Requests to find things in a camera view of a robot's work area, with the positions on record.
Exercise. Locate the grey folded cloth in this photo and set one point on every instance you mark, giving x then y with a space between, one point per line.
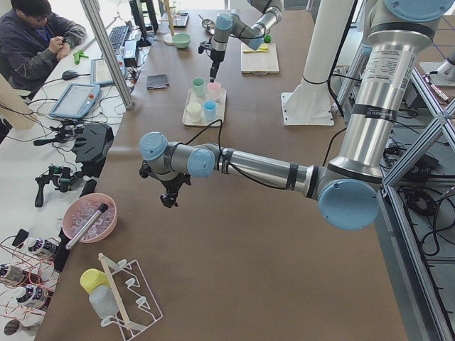
157 81

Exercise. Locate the green bowl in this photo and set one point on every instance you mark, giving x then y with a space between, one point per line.
181 40

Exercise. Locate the metal scoop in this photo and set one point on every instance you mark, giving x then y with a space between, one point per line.
207 24

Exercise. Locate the wooden cup tree stand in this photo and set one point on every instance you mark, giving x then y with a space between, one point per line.
170 13

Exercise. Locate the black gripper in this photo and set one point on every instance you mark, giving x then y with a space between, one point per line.
215 57
170 187

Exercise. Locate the cream cup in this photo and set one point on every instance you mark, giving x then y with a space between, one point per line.
193 110

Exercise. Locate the metal muddler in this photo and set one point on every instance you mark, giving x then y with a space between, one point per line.
87 226

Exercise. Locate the blue cup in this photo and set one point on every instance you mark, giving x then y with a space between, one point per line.
210 110

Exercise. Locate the yellow cup on rack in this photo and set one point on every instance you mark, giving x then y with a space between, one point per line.
92 278

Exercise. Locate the clear cup on rack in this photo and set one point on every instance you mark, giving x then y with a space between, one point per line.
103 301

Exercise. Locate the blue teach pendant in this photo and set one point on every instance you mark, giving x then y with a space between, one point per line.
99 73
76 101

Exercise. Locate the pink bowl with ice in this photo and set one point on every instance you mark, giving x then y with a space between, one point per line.
84 208

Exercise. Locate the yellow plastic knife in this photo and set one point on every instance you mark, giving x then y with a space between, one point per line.
255 51

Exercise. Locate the seated person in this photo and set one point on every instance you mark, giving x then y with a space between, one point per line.
33 40

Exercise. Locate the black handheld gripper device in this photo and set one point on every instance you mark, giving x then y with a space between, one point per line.
62 177

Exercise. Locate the cream rabbit tray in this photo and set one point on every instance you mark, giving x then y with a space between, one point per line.
191 97

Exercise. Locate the green cup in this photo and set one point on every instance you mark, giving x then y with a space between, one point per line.
199 86

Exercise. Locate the wooden cutting board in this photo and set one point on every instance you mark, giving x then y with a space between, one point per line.
259 63

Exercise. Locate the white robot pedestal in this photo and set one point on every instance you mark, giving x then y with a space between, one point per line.
320 60

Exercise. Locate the pink cup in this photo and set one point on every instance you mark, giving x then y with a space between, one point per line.
214 90

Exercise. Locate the white wire rack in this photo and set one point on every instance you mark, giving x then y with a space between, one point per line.
138 307

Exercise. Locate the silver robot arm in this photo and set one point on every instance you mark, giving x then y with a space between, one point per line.
231 25
346 188

